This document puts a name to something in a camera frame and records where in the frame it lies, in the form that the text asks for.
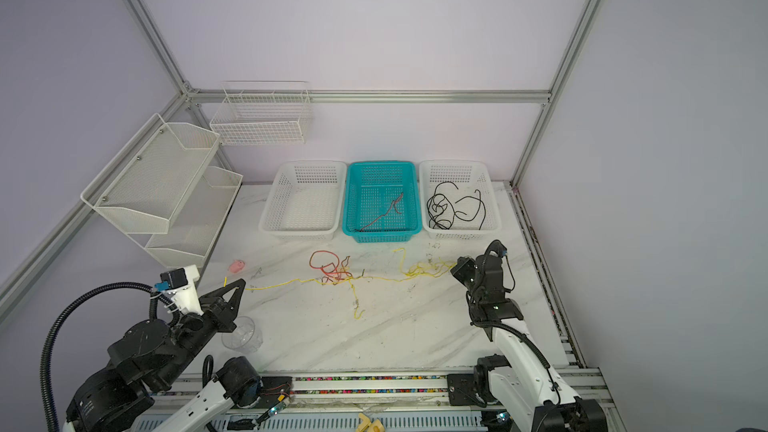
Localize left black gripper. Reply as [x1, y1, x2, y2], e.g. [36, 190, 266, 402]
[150, 279, 244, 390]

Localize yellow cable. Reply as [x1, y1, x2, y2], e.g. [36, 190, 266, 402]
[223, 247, 458, 320]

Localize long black cable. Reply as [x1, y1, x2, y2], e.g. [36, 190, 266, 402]
[425, 181, 488, 232]

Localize short red cable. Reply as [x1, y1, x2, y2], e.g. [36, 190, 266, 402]
[357, 192, 406, 233]

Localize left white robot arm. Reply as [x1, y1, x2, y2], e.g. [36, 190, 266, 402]
[39, 269, 246, 431]

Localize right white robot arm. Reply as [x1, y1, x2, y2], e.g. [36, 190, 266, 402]
[447, 239, 609, 431]

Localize small pink object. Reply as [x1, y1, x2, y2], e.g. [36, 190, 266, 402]
[228, 260, 246, 274]

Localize right white plastic basket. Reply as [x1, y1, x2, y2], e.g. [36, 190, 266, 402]
[418, 160, 502, 240]

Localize white plastic basket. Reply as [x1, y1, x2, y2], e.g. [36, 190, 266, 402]
[259, 160, 347, 241]
[418, 160, 502, 240]

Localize white two-tier mesh shelf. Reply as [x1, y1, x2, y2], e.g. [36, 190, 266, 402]
[80, 114, 242, 269]

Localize teal plastic basket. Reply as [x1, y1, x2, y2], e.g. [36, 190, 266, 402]
[341, 161, 422, 243]

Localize left white plastic basket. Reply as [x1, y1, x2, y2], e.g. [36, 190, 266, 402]
[259, 160, 347, 241]

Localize yellow object at front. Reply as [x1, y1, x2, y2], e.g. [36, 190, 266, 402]
[355, 413, 386, 432]

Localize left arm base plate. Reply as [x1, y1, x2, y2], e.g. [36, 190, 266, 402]
[209, 376, 293, 409]

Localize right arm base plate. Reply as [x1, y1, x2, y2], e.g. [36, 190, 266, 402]
[447, 367, 528, 408]

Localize aluminium front rail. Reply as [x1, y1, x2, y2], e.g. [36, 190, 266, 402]
[116, 367, 619, 418]

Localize white wire wall basket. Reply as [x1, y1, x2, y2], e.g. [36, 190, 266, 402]
[210, 81, 314, 146]

